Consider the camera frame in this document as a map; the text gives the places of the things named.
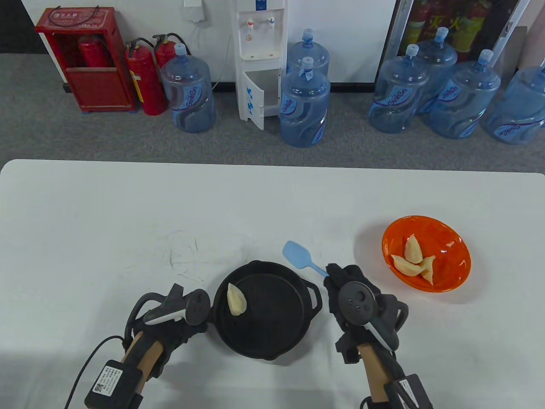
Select person's right hand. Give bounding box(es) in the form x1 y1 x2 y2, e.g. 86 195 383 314
326 264 409 365

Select person's left hand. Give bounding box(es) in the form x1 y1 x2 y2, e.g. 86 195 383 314
126 322 211 375

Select blue dessert shovel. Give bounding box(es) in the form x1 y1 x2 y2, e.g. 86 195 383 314
283 241 330 278

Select pale dumpling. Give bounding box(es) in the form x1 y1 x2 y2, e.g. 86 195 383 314
392 254 424 276
404 234 423 263
419 256 436 286
227 283 248 316

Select black frying pan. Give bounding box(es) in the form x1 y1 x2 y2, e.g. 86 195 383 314
212 261 323 362

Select orange plastic bowl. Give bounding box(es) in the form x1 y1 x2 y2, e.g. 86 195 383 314
382 216 472 293

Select person's right forearm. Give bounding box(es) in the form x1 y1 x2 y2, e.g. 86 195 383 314
358 345 399 403

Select person's left forearm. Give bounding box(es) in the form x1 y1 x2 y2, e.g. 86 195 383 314
121 332 160 384

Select grey right hand controller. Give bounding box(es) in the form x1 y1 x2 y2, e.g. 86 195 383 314
338 282 409 352

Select grey hand controller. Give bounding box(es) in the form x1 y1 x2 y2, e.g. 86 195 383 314
338 282 409 352
127 286 211 339

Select grey left hand controller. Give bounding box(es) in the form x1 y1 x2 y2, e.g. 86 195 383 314
127 286 211 339

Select blue water jug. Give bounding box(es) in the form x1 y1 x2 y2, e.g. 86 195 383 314
369 44 430 134
160 43 216 134
415 27 459 115
482 60 545 145
287 29 331 77
429 49 502 140
279 56 332 148

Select white water dispenser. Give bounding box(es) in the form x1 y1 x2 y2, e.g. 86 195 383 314
235 0 289 131

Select red fire extinguisher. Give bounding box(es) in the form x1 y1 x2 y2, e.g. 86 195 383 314
152 33 192 69
78 35 115 69
124 37 167 116

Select red fire extinguisher cabinet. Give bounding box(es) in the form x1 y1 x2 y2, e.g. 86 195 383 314
35 6 139 114

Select framed glass panel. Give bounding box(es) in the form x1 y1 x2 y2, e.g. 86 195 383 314
375 0 533 84

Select pale pink panel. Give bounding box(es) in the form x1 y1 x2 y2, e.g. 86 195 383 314
517 17 545 71

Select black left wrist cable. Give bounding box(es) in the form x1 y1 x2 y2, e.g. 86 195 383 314
63 336 128 409

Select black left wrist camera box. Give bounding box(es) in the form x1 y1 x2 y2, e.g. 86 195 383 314
84 359 143 409

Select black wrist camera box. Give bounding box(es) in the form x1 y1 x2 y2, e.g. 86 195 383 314
385 374 433 409
84 359 143 409

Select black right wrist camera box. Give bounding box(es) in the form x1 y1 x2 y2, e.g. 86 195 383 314
385 374 433 409

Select white wall box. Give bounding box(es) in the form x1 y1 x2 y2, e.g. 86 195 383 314
183 0 207 23

